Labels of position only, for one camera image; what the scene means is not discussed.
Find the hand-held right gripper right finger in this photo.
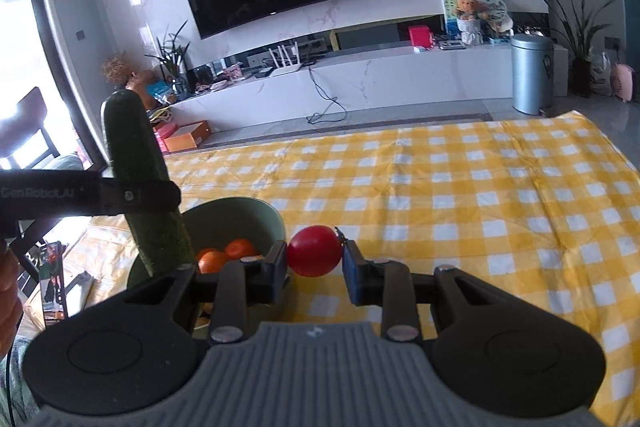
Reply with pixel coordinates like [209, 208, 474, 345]
[341, 240, 547, 343]

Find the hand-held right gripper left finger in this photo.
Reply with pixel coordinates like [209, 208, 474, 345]
[92, 240, 289, 344]

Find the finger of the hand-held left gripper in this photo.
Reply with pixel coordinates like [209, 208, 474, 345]
[97, 177, 182, 217]

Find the red cherry tomato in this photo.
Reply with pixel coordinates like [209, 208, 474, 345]
[287, 225, 346, 278]

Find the orange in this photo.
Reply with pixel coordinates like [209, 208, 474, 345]
[223, 238, 258, 259]
[197, 248, 231, 276]

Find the green cucumber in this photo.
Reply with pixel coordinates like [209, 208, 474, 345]
[100, 90, 196, 278]

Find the green colander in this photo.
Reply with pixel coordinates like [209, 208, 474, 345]
[126, 197, 287, 341]

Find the person's left hand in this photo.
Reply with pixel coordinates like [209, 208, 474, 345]
[0, 238, 24, 355]

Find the pink cardboard box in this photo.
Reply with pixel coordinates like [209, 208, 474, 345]
[152, 122, 181, 153]

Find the dark wooden chair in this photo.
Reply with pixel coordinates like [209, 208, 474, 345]
[0, 87, 57, 170]

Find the orange cardboard box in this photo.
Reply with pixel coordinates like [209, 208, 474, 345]
[164, 121, 212, 152]

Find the gold round vase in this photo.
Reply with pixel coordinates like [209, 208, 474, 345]
[125, 69, 159, 108]

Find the blue snack bag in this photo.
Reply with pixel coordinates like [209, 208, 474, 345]
[147, 79, 174, 100]

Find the yellow checkered tablecloth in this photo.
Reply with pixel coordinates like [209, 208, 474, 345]
[22, 109, 640, 423]

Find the dried flower bunch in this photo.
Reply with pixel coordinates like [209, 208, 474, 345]
[101, 52, 134, 86]

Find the potted plant in glass vase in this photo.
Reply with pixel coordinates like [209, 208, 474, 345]
[145, 21, 194, 94]

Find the teal plaid blanket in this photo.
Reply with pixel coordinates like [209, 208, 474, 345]
[0, 337, 41, 427]

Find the white router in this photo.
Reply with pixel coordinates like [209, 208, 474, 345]
[267, 42, 304, 76]

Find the white marble tv console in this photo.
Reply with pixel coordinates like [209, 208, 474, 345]
[167, 39, 557, 148]

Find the red box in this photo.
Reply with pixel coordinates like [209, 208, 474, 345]
[408, 25, 432, 48]

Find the silver trash can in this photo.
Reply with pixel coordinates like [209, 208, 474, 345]
[510, 33, 555, 116]

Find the blue green picture card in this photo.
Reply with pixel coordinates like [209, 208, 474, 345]
[442, 0, 464, 34]

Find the brown teddy bear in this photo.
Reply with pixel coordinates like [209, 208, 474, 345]
[457, 0, 489, 20]

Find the round paper fan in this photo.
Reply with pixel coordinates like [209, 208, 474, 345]
[480, 0, 514, 28]

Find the white plastic bag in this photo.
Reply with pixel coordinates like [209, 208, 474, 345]
[590, 52, 614, 96]

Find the tall leafy potted plant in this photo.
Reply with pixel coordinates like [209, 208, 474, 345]
[535, 0, 619, 98]

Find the pink pig-shaped appliance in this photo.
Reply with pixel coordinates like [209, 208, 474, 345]
[612, 63, 637, 102]

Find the black power cable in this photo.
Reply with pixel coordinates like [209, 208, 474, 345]
[306, 67, 349, 124]

